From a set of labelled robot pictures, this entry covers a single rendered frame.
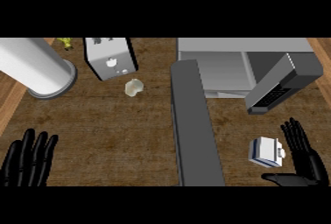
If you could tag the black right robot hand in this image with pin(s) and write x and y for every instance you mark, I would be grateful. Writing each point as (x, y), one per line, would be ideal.
(307, 163)

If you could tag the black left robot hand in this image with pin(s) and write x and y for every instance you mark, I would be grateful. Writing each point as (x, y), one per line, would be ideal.
(25, 163)

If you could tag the white blue milk carton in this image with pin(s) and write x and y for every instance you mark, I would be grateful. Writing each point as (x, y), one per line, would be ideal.
(266, 152)

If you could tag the dark grey microwave door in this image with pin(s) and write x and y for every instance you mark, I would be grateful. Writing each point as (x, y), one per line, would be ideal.
(193, 125)

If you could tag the grey microwave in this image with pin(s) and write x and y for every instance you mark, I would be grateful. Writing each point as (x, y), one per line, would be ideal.
(258, 71)

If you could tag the white cylindrical appliance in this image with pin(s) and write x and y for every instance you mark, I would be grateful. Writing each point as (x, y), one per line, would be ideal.
(35, 65)

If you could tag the pale garlic bulb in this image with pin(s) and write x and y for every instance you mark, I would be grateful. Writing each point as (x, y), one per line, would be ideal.
(133, 87)

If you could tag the white box appliance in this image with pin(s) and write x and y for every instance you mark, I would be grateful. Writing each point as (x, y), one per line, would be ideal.
(112, 57)

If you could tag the yellow green vegetable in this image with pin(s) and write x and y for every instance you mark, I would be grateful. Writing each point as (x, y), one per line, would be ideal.
(65, 42)

